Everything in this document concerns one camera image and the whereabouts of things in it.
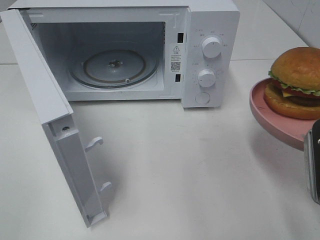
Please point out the glass microwave turntable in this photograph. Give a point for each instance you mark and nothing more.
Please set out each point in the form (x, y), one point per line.
(110, 69)

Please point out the pink round plate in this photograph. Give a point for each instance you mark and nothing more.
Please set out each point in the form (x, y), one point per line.
(290, 131)

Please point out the white microwave door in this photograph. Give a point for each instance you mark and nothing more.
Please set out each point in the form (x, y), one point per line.
(55, 115)

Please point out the burger with lettuce and cheese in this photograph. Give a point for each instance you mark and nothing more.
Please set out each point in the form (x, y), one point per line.
(294, 88)

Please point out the white microwave oven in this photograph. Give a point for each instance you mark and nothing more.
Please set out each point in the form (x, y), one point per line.
(170, 30)

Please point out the white microwave knob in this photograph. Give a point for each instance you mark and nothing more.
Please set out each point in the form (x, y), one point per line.
(211, 47)
(206, 78)

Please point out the round door release button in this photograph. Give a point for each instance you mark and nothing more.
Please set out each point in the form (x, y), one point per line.
(202, 98)

